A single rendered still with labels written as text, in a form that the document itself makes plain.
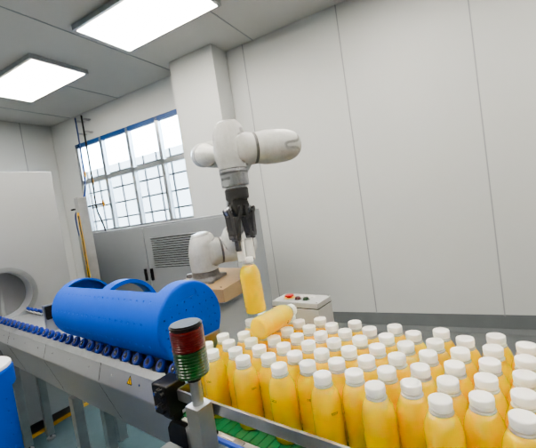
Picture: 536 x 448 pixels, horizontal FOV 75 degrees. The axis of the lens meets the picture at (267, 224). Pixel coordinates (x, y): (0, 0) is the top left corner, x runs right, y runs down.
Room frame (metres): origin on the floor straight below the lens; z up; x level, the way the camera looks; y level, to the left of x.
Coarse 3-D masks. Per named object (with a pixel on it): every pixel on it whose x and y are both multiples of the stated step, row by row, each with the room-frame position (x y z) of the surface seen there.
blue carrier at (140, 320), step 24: (72, 288) 1.61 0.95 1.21; (96, 288) 1.81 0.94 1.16; (144, 288) 1.57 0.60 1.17; (168, 288) 1.19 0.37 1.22; (192, 288) 1.24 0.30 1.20; (72, 312) 1.50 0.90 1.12; (96, 312) 1.37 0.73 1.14; (120, 312) 1.26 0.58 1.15; (144, 312) 1.17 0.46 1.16; (168, 312) 1.14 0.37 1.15; (192, 312) 1.22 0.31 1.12; (216, 312) 1.30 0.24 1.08; (96, 336) 1.40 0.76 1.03; (120, 336) 1.26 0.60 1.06; (144, 336) 1.15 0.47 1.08; (168, 336) 1.13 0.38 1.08
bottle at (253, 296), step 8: (248, 264) 1.09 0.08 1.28; (240, 272) 1.10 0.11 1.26; (248, 272) 1.08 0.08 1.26; (256, 272) 1.09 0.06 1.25; (248, 280) 1.08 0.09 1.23; (256, 280) 1.08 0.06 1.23; (248, 288) 1.08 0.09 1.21; (256, 288) 1.08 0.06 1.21; (248, 296) 1.08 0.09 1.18; (256, 296) 1.08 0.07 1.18; (248, 304) 1.08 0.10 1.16; (256, 304) 1.07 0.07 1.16; (264, 304) 1.09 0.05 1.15; (248, 312) 1.08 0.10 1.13; (256, 312) 1.07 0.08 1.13
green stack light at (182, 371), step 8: (200, 352) 0.63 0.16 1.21; (176, 360) 0.63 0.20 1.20; (184, 360) 0.62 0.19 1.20; (192, 360) 0.62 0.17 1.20; (200, 360) 0.63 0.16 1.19; (208, 360) 0.66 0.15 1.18; (176, 368) 0.63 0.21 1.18; (184, 368) 0.62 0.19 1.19; (192, 368) 0.62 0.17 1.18; (200, 368) 0.63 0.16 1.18; (208, 368) 0.65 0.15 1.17; (176, 376) 0.63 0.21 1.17; (184, 376) 0.62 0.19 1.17; (192, 376) 0.62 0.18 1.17; (200, 376) 0.62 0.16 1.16
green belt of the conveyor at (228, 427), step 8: (184, 416) 0.96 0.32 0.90; (216, 424) 0.90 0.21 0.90; (224, 424) 0.89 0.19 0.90; (232, 424) 0.89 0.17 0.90; (224, 432) 0.86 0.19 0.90; (232, 432) 0.85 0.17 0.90; (240, 432) 0.85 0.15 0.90; (248, 432) 0.85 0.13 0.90; (256, 432) 0.84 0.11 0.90; (264, 432) 0.84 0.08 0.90; (248, 440) 0.81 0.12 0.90; (256, 440) 0.81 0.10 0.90; (264, 440) 0.81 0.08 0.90; (272, 440) 0.80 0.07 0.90
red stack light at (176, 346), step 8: (200, 328) 0.64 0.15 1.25; (176, 336) 0.62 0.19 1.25; (184, 336) 0.62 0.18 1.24; (192, 336) 0.62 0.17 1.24; (200, 336) 0.64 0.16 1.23; (176, 344) 0.62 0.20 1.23; (184, 344) 0.62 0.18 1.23; (192, 344) 0.62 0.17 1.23; (200, 344) 0.63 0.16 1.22; (176, 352) 0.62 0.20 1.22; (184, 352) 0.62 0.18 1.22; (192, 352) 0.62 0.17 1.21
